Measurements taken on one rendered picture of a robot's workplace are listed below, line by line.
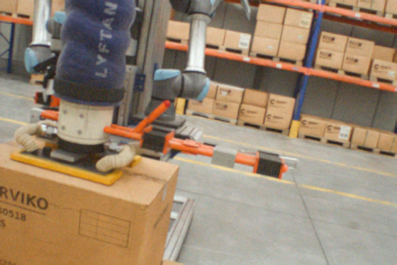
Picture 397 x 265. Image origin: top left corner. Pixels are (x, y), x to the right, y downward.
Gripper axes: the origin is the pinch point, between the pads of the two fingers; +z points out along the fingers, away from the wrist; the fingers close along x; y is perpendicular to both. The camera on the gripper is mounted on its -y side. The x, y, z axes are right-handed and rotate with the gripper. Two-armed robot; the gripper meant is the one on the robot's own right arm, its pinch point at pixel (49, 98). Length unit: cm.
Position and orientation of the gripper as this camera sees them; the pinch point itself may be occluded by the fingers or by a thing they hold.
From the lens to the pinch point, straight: 155.2
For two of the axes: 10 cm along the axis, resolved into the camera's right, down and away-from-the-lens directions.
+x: 1.7, -1.7, 9.7
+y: 9.7, 2.0, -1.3
